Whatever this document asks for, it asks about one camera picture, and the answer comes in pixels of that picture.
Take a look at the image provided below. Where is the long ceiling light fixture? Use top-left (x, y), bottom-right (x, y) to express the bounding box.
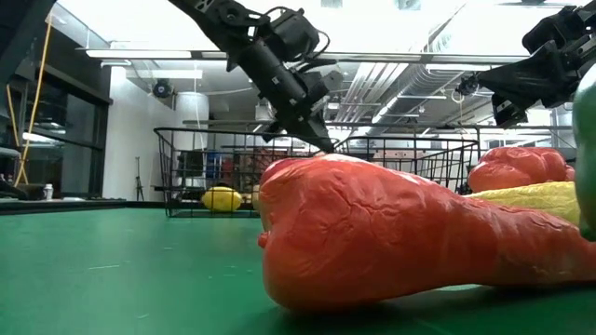
top-left (85, 48), bottom-right (193, 60)

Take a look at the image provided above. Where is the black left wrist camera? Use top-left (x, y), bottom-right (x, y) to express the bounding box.
top-left (269, 7), bottom-right (323, 61)

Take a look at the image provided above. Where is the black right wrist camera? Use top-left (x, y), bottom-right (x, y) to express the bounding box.
top-left (521, 5), bottom-right (587, 55)

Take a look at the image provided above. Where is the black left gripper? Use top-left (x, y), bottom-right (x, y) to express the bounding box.
top-left (236, 39), bottom-right (345, 154)

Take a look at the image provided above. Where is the black ceiling-mounted device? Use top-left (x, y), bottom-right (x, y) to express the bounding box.
top-left (152, 78), bottom-right (174, 100)
top-left (454, 74), bottom-right (481, 98)

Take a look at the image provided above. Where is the white cylindrical column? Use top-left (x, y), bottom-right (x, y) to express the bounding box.
top-left (174, 91), bottom-right (210, 154)

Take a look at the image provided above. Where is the black wire basket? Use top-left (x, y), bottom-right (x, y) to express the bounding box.
top-left (153, 127), bottom-right (337, 219)
top-left (332, 135), bottom-right (481, 194)

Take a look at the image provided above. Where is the orange carrot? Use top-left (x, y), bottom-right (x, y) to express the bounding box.
top-left (257, 153), bottom-right (596, 312)

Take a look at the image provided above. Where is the orange-red ribbed tomato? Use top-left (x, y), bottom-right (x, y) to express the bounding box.
top-left (467, 146), bottom-right (576, 194)

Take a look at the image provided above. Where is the yellow corn toy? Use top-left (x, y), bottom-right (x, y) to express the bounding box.
top-left (465, 181), bottom-right (582, 227)

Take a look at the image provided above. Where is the green table mat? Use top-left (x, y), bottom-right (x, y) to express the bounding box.
top-left (0, 207), bottom-right (596, 335)

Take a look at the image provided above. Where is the green bell pepper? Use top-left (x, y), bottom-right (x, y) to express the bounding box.
top-left (571, 64), bottom-right (596, 242)

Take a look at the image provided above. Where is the black tripod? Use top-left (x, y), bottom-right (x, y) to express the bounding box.
top-left (133, 155), bottom-right (146, 202)

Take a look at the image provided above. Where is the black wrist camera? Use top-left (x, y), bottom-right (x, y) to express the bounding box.
top-left (521, 5), bottom-right (587, 55)
top-left (269, 7), bottom-right (323, 61)

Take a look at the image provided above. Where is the yellow cable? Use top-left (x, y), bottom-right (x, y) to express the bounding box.
top-left (12, 13), bottom-right (53, 187)

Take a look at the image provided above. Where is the yellow lemon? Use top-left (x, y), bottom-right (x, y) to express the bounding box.
top-left (200, 185), bottom-right (243, 213)

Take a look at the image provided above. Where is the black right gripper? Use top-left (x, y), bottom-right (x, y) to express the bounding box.
top-left (478, 27), bottom-right (596, 129)

